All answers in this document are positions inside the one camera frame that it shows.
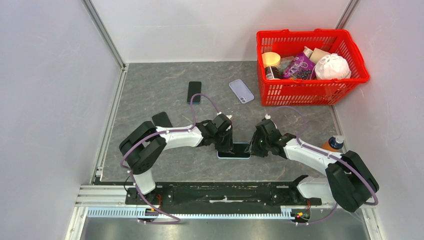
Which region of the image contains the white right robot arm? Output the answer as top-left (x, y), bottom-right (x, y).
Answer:
top-left (247, 118), bottom-right (379, 213)

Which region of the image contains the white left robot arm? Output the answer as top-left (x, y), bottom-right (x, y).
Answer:
top-left (118, 112), bottom-right (233, 204)

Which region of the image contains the beige cardboard tube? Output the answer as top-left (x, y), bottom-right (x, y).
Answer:
top-left (309, 48), bottom-right (330, 64)

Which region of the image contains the yellow lid jar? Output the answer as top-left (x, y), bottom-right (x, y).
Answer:
top-left (261, 51), bottom-right (282, 80)

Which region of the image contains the red plastic basket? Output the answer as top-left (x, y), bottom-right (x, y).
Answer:
top-left (256, 28), bottom-right (370, 106)

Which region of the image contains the black phone silver edge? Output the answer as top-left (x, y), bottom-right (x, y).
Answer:
top-left (151, 111), bottom-right (173, 128)

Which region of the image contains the light blue phone case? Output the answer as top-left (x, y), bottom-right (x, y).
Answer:
top-left (216, 142), bottom-right (252, 160)

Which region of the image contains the purple snack bag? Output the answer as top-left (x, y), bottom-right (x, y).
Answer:
top-left (282, 52), bottom-right (316, 80)

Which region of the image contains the black phone teal edge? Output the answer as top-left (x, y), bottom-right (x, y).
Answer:
top-left (186, 81), bottom-right (202, 104)

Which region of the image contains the orange pump bottle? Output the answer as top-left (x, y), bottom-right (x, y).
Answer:
top-left (321, 135), bottom-right (345, 152)

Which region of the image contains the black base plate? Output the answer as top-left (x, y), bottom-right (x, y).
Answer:
top-left (144, 175), bottom-right (322, 215)

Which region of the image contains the white plastic bag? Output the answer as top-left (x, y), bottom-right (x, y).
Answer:
top-left (314, 53), bottom-right (352, 80)

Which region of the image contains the lilac phone case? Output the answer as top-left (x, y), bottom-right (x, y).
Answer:
top-left (228, 79), bottom-right (255, 104)

